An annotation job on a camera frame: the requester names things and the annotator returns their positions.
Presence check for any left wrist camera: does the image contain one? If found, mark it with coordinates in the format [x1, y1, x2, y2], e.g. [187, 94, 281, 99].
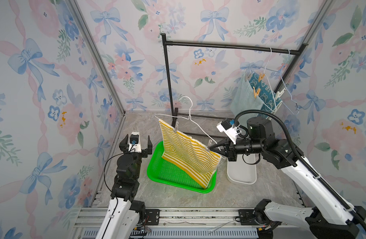
[129, 132, 142, 153]

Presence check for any orange clothespin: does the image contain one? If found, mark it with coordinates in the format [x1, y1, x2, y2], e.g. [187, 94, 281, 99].
[258, 73, 265, 82]
[253, 87, 261, 98]

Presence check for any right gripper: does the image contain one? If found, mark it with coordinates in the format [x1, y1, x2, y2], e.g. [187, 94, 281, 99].
[209, 134, 264, 161]

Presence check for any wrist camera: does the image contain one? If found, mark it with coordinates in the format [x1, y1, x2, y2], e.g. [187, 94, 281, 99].
[129, 132, 142, 153]
[216, 118, 241, 144]

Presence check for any yellow striped towel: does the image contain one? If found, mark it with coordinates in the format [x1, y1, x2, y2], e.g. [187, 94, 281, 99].
[158, 119, 222, 189]

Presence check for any light green towel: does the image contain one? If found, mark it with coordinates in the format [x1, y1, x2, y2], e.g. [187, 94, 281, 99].
[230, 79, 264, 116]

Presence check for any orange clothespin lower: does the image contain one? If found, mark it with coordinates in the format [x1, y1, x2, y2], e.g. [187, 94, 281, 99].
[253, 87, 261, 98]

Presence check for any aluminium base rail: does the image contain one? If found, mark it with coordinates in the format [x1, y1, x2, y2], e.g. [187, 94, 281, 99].
[68, 206, 333, 239]

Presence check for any white hanger middle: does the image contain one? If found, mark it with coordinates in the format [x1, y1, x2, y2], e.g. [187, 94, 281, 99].
[251, 47, 281, 113]

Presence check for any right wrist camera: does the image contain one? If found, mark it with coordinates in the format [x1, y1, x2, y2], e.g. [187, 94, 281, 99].
[216, 118, 241, 144]

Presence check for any white clothespin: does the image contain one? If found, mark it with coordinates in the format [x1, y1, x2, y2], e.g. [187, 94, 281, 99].
[275, 89, 285, 101]

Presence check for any black corrugated cable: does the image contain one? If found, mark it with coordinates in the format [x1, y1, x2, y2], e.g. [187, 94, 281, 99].
[233, 110, 366, 239]

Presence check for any black clothes rack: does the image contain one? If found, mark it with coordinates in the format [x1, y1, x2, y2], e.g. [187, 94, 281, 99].
[160, 32, 309, 141]

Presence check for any white wire hanger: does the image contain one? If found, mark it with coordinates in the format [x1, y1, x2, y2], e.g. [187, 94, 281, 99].
[155, 96, 217, 143]

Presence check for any white plastic bin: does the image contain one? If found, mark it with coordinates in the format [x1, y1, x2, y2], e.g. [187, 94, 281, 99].
[227, 154, 257, 185]

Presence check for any teal patterned towel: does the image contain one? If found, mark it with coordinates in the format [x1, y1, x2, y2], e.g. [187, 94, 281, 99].
[249, 73, 282, 114]

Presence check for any orange clothespin upper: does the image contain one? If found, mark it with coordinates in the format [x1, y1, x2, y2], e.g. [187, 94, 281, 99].
[258, 73, 265, 82]

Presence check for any clear clothespin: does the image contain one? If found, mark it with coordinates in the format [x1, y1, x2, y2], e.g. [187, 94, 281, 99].
[172, 121, 179, 132]

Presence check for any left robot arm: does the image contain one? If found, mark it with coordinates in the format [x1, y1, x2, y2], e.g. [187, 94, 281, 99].
[96, 132, 153, 239]

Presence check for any green plastic basket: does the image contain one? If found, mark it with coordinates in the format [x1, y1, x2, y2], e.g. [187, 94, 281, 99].
[147, 141, 217, 194]

